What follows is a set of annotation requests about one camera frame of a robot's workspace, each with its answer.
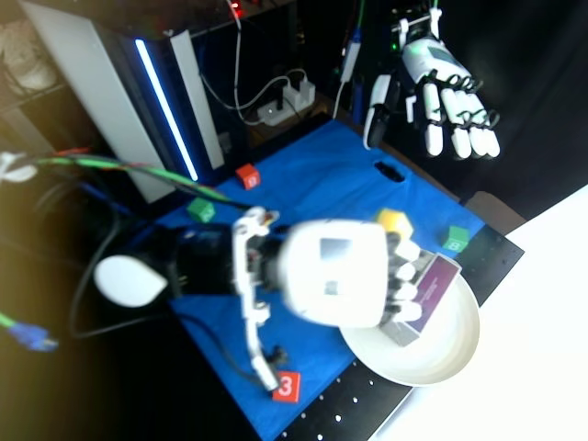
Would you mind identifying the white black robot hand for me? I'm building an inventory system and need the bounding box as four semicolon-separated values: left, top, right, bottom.
362;39;502;161
277;219;426;330

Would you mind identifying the purple box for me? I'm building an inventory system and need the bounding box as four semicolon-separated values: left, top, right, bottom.
380;254;463;348

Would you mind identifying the yellow block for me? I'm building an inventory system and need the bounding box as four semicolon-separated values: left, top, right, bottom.
376;209;414;241

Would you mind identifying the white plate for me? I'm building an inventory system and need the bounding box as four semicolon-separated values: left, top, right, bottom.
337;270;481;388

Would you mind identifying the blue cloth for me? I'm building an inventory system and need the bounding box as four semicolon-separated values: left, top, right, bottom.
155;119;488;441

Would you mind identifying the red block number three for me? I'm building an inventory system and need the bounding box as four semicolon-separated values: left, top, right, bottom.
272;370;302;403

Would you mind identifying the green block number eight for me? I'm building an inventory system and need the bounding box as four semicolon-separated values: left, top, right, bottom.
442;224;470;253

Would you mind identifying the red number block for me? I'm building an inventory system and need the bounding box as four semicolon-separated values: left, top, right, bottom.
235;164;262;191

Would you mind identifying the green block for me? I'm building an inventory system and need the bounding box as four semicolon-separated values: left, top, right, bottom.
187;198;216;224

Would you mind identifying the white power strip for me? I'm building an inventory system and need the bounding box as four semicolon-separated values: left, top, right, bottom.
255;80;317;128

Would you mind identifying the brown cardboard piece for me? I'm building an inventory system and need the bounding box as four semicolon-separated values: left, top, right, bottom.
462;190;528;236

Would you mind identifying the white computer tower blue light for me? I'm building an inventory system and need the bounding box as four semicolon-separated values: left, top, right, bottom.
17;0;226;204

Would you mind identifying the white adapter with cable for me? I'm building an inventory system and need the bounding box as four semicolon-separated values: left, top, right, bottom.
332;27;365;121

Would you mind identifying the white cable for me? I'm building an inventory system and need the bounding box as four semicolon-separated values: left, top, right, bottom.
227;0;259;125

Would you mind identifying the green red cable bundle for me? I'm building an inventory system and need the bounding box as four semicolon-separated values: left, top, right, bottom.
0;153;252;211

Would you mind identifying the black cable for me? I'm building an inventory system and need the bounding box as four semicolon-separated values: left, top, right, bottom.
67;213;178;342

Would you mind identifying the blue cable connector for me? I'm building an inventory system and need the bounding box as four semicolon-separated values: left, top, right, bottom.
8;322;60;353

